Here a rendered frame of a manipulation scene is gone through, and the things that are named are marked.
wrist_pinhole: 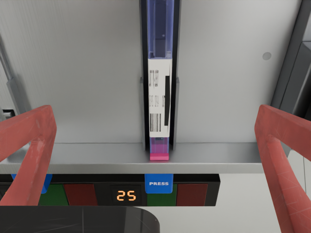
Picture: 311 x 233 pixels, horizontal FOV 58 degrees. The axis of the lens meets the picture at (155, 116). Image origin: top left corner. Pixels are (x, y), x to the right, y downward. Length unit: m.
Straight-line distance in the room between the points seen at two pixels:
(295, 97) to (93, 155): 0.14
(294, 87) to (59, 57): 0.15
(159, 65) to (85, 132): 0.09
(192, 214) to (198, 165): 0.76
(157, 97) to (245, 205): 0.85
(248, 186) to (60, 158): 0.83
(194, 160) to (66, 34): 0.12
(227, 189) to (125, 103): 0.80
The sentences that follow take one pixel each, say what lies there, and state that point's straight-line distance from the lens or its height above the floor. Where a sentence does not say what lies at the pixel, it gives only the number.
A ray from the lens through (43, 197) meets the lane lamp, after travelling 0.31.
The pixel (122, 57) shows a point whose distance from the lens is 0.18.
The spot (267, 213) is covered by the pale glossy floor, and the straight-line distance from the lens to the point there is 1.03.
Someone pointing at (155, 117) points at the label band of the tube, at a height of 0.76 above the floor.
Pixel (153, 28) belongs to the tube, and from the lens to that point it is 0.16.
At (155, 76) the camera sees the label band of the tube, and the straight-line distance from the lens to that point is 0.17.
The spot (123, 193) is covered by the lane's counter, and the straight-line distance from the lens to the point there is 0.29.
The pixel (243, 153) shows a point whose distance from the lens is 0.23.
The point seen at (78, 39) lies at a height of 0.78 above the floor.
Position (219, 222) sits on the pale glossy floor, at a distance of 0.99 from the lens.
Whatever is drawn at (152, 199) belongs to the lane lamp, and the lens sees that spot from 0.30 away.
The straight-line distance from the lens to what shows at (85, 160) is 0.22.
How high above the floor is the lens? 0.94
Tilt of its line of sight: 83 degrees down
